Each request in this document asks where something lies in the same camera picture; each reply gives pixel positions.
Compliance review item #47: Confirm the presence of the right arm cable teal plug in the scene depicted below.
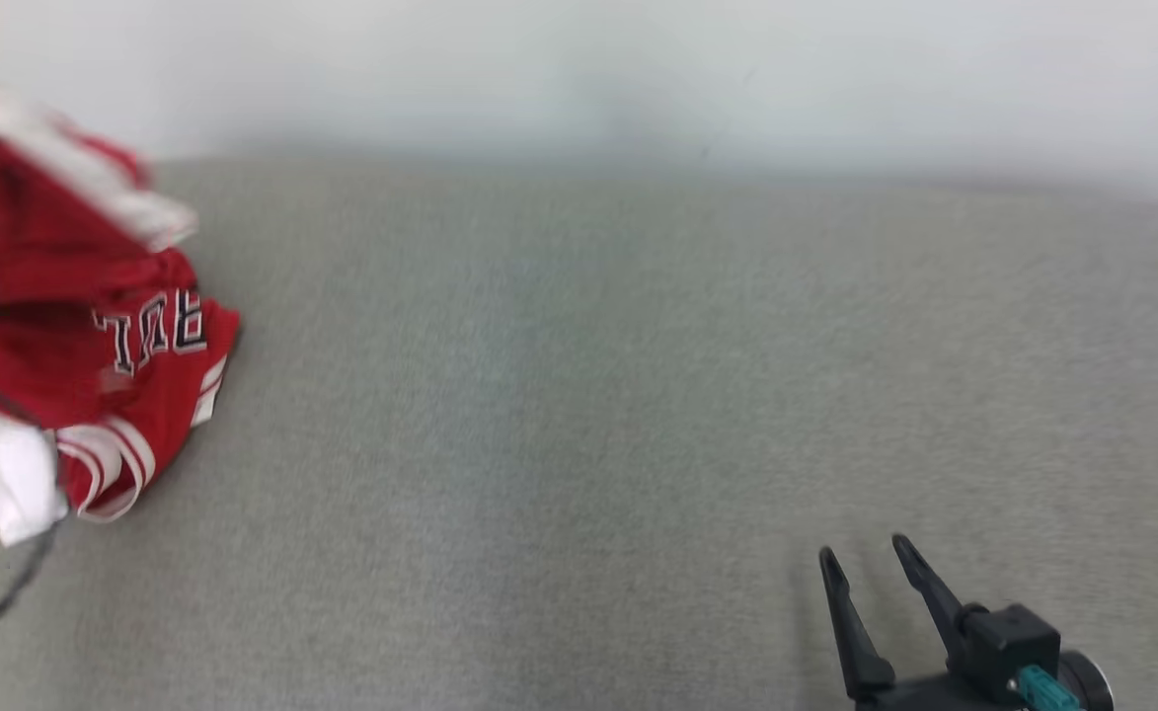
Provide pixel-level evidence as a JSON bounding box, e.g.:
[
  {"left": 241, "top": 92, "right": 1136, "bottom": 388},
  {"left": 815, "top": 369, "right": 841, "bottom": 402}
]
[{"left": 1016, "top": 665, "right": 1083, "bottom": 711}]

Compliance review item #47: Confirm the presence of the grey fabric sofa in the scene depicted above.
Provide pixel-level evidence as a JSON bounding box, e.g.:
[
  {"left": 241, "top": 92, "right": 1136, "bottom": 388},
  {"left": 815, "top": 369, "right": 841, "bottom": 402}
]
[{"left": 0, "top": 153, "right": 1158, "bottom": 711}]

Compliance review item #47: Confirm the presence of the red Bulls jersey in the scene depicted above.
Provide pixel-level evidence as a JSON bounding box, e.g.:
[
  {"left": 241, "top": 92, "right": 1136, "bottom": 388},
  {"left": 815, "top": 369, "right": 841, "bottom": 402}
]
[{"left": 0, "top": 247, "right": 242, "bottom": 547}]

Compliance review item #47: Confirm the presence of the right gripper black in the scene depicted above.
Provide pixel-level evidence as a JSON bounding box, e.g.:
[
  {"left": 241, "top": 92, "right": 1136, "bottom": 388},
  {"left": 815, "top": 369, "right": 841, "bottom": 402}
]
[{"left": 819, "top": 534, "right": 1034, "bottom": 711}]

